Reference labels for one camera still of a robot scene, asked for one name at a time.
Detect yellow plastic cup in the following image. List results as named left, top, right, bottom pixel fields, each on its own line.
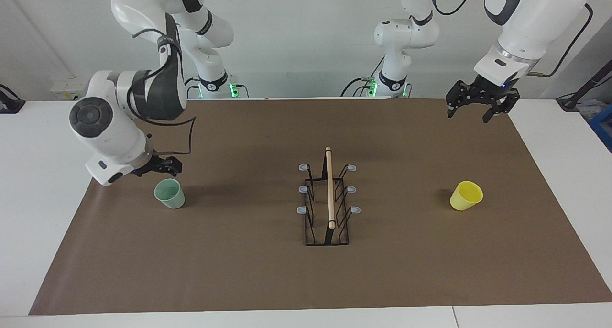
left=449, top=181, right=483, bottom=211

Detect pale green plastic cup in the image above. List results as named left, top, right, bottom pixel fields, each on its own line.
left=154, top=178, right=186, bottom=209

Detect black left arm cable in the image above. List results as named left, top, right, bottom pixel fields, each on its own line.
left=429, top=0, right=593, bottom=77

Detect black stand pole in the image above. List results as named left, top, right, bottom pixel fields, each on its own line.
left=556, top=59, right=612, bottom=112

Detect blue box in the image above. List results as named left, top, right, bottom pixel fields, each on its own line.
left=588, top=102, right=612, bottom=153

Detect black base cable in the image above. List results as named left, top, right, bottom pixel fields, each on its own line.
left=186, top=75, right=249, bottom=99
left=340, top=55, right=385, bottom=98

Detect black wire cup rack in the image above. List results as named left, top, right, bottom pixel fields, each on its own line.
left=297, top=146, right=361, bottom=247

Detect black right base cable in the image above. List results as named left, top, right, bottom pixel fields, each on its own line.
left=186, top=75, right=249, bottom=99

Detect black left base cable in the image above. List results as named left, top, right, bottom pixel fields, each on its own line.
left=340, top=55, right=385, bottom=98

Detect brown table mat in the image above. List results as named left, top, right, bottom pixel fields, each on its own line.
left=29, top=98, right=612, bottom=316

